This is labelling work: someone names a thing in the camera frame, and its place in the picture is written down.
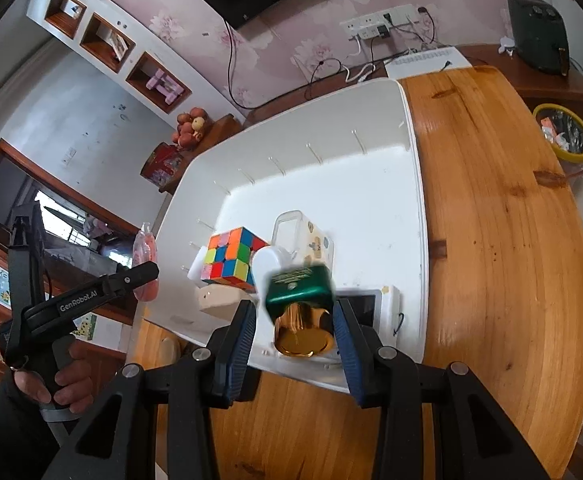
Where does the red decorated tin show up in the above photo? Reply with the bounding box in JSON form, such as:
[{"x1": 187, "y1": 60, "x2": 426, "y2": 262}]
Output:
[{"x1": 140, "y1": 142, "x2": 185, "y2": 194}]

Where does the white flat router box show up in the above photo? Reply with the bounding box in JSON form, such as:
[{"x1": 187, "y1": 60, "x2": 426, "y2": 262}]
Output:
[{"x1": 383, "y1": 45, "x2": 473, "y2": 80}]

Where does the clear lidded small container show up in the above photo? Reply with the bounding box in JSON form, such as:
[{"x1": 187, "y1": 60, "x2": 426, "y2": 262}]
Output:
[{"x1": 270, "y1": 209, "x2": 335, "y2": 267}]

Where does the trash bin with yellow rim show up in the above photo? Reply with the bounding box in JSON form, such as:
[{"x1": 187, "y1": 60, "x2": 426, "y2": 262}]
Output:
[{"x1": 531, "y1": 103, "x2": 583, "y2": 179}]

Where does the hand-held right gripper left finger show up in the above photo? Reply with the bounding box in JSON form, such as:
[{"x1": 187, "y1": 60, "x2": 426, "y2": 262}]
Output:
[{"x1": 44, "y1": 299, "x2": 258, "y2": 480}]

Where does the pile of red fruit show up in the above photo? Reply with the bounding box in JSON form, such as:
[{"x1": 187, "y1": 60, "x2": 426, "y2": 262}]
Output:
[{"x1": 173, "y1": 106, "x2": 208, "y2": 149}]

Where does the pink plastic bottle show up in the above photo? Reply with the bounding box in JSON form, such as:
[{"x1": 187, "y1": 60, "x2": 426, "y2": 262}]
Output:
[{"x1": 132, "y1": 222, "x2": 160, "y2": 304}]

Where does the silver device with screen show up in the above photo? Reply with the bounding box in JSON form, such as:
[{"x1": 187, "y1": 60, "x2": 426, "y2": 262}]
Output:
[{"x1": 335, "y1": 284, "x2": 403, "y2": 343}]

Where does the multicoloured puzzle cube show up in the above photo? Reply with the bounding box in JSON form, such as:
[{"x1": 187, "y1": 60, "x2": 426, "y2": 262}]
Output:
[{"x1": 200, "y1": 226, "x2": 270, "y2": 294}]

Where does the person's left hand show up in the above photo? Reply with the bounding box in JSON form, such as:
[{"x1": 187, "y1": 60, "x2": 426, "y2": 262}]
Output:
[{"x1": 12, "y1": 341, "x2": 95, "y2": 409}]

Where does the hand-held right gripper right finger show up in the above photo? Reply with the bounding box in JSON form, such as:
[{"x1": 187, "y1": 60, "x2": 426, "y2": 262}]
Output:
[{"x1": 332, "y1": 297, "x2": 555, "y2": 480}]

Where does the white cable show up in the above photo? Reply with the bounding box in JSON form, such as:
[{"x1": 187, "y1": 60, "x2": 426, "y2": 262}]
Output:
[{"x1": 343, "y1": 39, "x2": 378, "y2": 84}]

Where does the black television cable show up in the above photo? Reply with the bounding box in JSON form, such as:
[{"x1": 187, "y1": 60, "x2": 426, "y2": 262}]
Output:
[{"x1": 224, "y1": 19, "x2": 253, "y2": 112}]

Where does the white wall power strip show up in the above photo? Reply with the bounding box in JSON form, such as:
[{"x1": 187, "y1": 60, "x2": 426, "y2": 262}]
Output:
[{"x1": 340, "y1": 3, "x2": 418, "y2": 42}]

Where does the wooden side cabinet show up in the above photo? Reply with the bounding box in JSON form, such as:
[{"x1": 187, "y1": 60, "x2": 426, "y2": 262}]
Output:
[{"x1": 455, "y1": 43, "x2": 583, "y2": 129}]

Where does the white plug adapter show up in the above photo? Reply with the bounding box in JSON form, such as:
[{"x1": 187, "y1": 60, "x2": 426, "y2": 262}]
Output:
[{"x1": 195, "y1": 287, "x2": 243, "y2": 322}]

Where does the card in shelf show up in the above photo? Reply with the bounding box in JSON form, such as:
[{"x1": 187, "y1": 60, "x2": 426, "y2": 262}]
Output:
[{"x1": 108, "y1": 29, "x2": 130, "y2": 59}]

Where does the green jar with gold lid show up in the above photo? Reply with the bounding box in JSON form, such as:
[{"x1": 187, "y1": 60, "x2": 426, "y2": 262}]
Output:
[{"x1": 263, "y1": 264, "x2": 338, "y2": 359}]

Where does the pink item in shelf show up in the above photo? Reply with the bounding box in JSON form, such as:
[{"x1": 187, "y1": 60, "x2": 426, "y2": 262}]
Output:
[{"x1": 146, "y1": 70, "x2": 183, "y2": 104}]

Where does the person's left forearm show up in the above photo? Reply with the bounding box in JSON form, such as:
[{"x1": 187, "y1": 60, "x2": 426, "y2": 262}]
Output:
[{"x1": 0, "y1": 371, "x2": 66, "y2": 480}]

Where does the wooden door frame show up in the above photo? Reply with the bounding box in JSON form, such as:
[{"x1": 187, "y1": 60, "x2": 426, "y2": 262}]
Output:
[{"x1": 0, "y1": 139, "x2": 143, "y2": 242}]

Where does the white plastic storage bin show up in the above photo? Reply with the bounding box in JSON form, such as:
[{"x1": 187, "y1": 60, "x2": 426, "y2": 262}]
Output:
[{"x1": 143, "y1": 77, "x2": 428, "y2": 394}]

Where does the white wall shelf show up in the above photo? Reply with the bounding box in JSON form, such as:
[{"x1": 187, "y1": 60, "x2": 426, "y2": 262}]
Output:
[{"x1": 26, "y1": 0, "x2": 193, "y2": 117}]

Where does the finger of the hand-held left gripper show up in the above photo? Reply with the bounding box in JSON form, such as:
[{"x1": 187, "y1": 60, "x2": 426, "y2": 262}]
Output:
[
  {"x1": 8, "y1": 215, "x2": 43, "y2": 312},
  {"x1": 107, "y1": 261, "x2": 161, "y2": 295}
]

